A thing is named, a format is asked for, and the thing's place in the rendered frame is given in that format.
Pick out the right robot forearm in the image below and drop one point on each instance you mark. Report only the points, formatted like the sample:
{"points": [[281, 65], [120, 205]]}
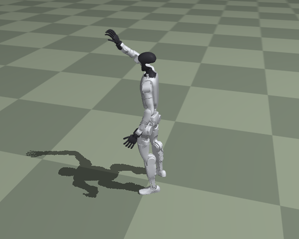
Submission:
{"points": [[129, 51]]}

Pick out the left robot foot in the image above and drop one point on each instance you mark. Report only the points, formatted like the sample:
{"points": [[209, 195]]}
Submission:
{"points": [[148, 190]]}

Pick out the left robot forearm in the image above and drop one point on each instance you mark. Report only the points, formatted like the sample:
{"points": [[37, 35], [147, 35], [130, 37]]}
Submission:
{"points": [[145, 120]]}

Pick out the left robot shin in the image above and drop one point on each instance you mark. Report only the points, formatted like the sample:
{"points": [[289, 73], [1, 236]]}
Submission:
{"points": [[151, 171]]}

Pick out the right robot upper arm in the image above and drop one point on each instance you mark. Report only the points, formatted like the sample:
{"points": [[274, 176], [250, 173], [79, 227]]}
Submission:
{"points": [[137, 61]]}

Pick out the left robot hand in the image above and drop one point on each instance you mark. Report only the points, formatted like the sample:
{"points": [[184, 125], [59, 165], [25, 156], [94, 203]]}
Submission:
{"points": [[131, 139]]}

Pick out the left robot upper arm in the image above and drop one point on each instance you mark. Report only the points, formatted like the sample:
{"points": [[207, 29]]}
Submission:
{"points": [[147, 92]]}

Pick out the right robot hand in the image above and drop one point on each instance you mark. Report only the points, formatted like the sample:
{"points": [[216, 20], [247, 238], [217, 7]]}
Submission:
{"points": [[115, 38]]}

